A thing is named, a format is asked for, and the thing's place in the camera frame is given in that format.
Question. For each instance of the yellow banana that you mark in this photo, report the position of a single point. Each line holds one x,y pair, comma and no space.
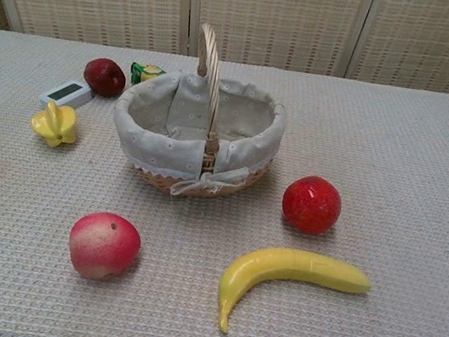
277,268

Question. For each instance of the dark red apple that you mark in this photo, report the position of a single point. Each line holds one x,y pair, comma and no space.
104,77

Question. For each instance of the pink peach fruit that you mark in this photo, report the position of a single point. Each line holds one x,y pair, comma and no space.
103,245

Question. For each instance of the white digital timer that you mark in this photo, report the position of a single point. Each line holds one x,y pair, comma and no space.
66,94

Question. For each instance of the wicker basket with cloth liner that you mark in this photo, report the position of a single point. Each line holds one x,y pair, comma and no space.
178,135

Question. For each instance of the bright red round fruit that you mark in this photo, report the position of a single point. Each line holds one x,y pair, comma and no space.
311,204

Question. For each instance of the green yellow drink carton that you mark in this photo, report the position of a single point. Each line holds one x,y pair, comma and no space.
146,72

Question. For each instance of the yellow starfruit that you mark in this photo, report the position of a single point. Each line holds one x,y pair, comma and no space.
55,124

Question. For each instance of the woven bamboo folding screen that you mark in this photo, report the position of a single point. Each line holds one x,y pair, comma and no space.
274,14

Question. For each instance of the beige waffle-weave tablecloth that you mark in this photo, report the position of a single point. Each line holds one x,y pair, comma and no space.
378,167

